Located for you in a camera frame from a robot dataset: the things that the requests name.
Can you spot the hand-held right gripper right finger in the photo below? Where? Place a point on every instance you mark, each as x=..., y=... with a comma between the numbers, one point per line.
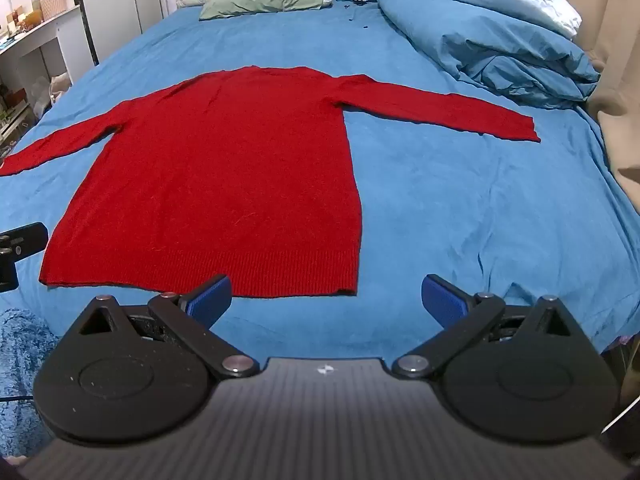
x=442, y=302

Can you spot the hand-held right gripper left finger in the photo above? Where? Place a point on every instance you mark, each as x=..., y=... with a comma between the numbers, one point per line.
x=212, y=302

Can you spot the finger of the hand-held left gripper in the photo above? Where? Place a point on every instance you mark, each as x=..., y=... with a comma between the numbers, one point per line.
x=25, y=240

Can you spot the red knit sweater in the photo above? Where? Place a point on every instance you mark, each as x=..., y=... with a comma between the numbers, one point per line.
x=215, y=185

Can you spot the blue bed sheet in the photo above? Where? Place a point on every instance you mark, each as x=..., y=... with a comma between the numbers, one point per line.
x=450, y=200

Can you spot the fluffy blue rug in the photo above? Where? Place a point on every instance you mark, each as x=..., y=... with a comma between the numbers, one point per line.
x=25, y=360

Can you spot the white bag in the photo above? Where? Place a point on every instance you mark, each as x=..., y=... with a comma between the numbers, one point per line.
x=60, y=90

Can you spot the white desk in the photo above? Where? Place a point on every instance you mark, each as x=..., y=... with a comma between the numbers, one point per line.
x=50, y=35

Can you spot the black pole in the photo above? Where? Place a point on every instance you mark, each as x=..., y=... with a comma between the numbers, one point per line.
x=82, y=10

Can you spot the wicker basket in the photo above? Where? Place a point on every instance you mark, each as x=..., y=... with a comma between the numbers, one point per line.
x=52, y=4

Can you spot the white wardrobe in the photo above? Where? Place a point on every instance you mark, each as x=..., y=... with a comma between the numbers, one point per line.
x=130, y=0

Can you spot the blue duvet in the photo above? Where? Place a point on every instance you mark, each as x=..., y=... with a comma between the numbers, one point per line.
x=475, y=35

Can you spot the beige curtain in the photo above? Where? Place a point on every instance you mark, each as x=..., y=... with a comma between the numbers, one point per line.
x=615, y=60

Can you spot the green pillow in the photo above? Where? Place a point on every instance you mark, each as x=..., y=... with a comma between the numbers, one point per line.
x=260, y=0

